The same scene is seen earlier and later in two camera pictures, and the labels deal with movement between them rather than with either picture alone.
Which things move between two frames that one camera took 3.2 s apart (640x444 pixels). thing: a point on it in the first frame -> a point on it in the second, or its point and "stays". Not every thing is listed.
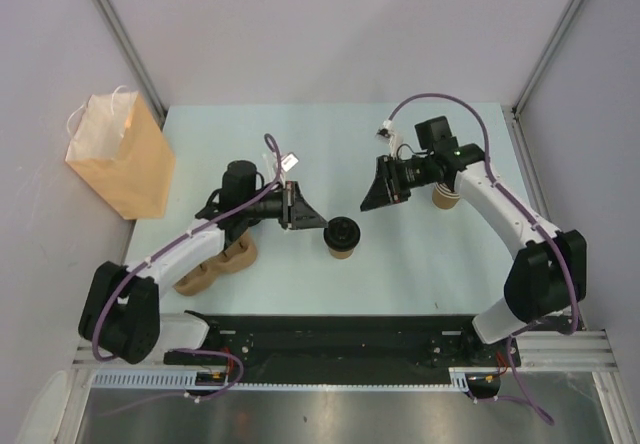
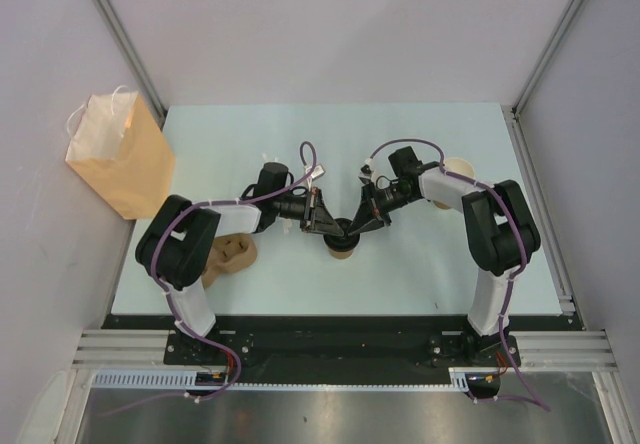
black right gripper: [387, 187] -> [366, 220]
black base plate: [346, 342] stays
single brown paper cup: [341, 254] stays
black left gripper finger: [302, 222] -> [328, 225]
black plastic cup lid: [342, 234] stays
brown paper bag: [119, 147] stays
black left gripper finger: [301, 207] -> [326, 215]
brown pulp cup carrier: [238, 256] stays
